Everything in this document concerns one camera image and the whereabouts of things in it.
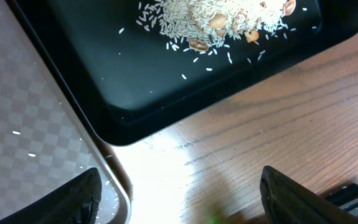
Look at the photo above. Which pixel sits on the brown nut shell half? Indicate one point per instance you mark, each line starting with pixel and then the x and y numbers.
pixel 198 45

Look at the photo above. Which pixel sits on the pink nut shell piece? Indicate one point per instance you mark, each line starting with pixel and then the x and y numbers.
pixel 289 7

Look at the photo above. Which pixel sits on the small tan nut piece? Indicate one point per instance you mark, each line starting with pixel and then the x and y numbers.
pixel 221 32

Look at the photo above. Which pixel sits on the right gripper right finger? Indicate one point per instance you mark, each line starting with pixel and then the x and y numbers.
pixel 286 201

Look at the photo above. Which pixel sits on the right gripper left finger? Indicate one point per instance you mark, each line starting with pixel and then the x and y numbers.
pixel 75 202

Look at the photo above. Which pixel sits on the round tan nut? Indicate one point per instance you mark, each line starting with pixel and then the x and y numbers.
pixel 217 21

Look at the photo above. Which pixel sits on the orange nut fragment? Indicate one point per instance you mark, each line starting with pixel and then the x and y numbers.
pixel 252 36

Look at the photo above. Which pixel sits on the dark brown serving tray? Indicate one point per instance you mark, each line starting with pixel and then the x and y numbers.
pixel 43 143

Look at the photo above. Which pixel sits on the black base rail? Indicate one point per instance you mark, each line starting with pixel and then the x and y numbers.
pixel 346 198

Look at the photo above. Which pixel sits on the pile of rice grains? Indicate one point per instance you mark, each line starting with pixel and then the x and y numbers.
pixel 184 20

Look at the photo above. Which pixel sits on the black waste tray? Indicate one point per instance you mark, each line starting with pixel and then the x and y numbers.
pixel 126 85

